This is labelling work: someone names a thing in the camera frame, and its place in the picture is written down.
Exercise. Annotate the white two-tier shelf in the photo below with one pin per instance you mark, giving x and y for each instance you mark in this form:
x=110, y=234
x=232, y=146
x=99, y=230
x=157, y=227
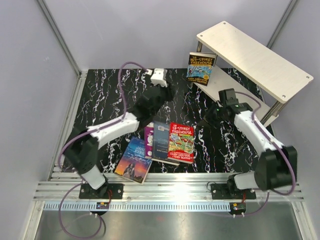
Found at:
x=272, y=73

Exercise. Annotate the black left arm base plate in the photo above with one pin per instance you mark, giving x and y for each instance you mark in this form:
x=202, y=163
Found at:
x=111, y=190

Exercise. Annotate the black marble pattern mat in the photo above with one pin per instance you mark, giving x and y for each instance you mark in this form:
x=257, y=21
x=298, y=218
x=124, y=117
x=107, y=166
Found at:
x=112, y=100

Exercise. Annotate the aluminium frame rail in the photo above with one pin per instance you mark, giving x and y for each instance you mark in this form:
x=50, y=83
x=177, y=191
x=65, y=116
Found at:
x=174, y=203

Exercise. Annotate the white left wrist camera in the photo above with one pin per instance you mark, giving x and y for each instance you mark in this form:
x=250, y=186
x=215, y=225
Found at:
x=158, y=77

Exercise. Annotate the red 13-Storey Treehouse book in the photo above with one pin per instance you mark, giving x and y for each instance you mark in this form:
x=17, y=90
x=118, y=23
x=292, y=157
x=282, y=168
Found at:
x=181, y=143

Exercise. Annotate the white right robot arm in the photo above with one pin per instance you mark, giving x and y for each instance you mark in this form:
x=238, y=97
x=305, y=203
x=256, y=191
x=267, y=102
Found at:
x=276, y=170

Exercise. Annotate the purple paperback book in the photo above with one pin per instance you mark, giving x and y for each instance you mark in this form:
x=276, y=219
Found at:
x=148, y=140

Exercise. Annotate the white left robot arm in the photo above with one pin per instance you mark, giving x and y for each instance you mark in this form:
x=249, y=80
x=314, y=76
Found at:
x=81, y=150

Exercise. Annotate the Jane Eyre book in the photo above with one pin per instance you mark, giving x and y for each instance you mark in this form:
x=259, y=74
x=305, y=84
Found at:
x=133, y=165

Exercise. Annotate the yellow 169-Storey Treehouse book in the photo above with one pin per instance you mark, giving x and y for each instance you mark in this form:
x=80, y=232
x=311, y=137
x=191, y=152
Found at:
x=200, y=66

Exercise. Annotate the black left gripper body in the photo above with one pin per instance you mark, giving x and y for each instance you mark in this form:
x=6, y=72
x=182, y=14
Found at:
x=166, y=93

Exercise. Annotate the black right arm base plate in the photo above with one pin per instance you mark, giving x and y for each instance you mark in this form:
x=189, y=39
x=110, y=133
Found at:
x=221, y=191

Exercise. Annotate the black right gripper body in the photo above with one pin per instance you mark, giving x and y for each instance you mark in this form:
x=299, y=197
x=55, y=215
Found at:
x=214, y=114

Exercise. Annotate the dark blue book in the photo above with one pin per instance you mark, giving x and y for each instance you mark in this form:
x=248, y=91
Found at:
x=160, y=144

